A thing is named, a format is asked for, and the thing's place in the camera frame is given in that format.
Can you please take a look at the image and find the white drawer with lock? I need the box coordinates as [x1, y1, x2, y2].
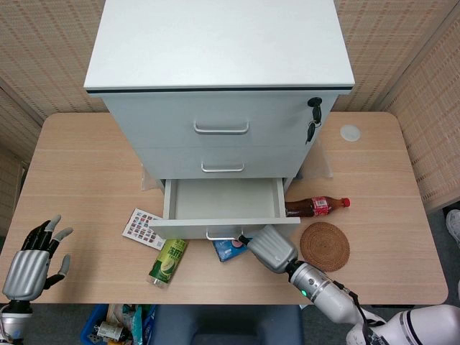
[101, 92, 339, 150]

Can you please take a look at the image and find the round white cable grommet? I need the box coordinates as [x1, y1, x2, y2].
[340, 124, 362, 142]

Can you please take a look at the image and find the wide woven bamboo screen panel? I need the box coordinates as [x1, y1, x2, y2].
[0, 0, 438, 114]

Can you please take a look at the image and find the narrow woven bamboo screen panel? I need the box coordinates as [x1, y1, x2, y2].
[0, 77, 47, 238]

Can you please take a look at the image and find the white drawer with short handle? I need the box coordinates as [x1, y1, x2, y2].
[135, 146, 309, 180]

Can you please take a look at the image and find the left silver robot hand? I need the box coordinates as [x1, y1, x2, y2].
[1, 214, 75, 301]

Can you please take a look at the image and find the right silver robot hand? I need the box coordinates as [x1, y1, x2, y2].
[236, 224, 299, 273]

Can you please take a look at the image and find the white drawer cabinet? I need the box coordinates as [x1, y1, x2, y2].
[83, 0, 356, 191]

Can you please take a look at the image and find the woven screen panel wooden frame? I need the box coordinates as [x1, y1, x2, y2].
[380, 35, 460, 213]

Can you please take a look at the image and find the round woven rattan coaster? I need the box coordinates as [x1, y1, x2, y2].
[300, 221, 351, 270]

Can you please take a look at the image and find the blue grey seat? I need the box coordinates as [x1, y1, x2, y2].
[145, 304, 303, 345]

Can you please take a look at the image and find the white drawer with low handle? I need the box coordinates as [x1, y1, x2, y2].
[148, 178, 301, 241]

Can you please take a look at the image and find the blue Oreo cookie box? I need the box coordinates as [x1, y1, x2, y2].
[211, 239, 254, 264]

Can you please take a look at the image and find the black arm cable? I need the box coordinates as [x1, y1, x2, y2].
[333, 280, 382, 345]

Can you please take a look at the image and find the blue plastic bin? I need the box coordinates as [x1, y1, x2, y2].
[79, 304, 159, 345]

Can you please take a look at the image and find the black key in lock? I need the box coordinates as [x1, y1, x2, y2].
[307, 96, 324, 123]

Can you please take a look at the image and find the green snack packet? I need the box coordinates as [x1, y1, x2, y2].
[121, 304, 145, 345]

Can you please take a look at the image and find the black hanging key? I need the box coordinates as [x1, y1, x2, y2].
[305, 121, 321, 145]

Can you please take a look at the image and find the patterned card sheet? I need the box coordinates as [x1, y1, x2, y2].
[121, 207, 168, 249]

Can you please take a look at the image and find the cola bottle with red cap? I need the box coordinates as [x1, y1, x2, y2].
[285, 196, 351, 219]

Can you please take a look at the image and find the white shoe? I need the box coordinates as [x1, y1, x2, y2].
[445, 210, 460, 251]

